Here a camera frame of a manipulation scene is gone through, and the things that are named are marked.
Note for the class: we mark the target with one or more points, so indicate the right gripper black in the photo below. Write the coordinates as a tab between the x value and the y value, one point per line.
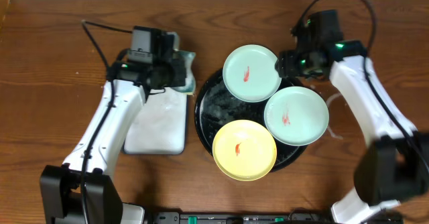
285	62

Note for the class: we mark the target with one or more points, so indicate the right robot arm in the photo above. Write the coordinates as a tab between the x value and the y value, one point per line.
394	168

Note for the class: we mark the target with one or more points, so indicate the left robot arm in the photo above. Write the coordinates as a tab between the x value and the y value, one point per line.
127	120

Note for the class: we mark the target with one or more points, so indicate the green plate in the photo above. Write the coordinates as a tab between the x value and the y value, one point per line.
296	116
249	73

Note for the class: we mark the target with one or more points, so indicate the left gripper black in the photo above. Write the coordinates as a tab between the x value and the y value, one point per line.
179	72

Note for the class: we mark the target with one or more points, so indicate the black round tray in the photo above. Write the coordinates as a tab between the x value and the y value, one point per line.
216	106

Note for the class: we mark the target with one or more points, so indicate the green yellow sponge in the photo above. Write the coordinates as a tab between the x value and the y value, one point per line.
190	82

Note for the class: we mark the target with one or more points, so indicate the yellow plate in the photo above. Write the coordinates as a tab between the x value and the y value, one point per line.
244	150

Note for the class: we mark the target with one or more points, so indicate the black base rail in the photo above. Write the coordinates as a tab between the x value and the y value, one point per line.
299	216

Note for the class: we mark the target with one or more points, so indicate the black rectangular soap tray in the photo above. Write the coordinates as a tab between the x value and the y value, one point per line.
160	126

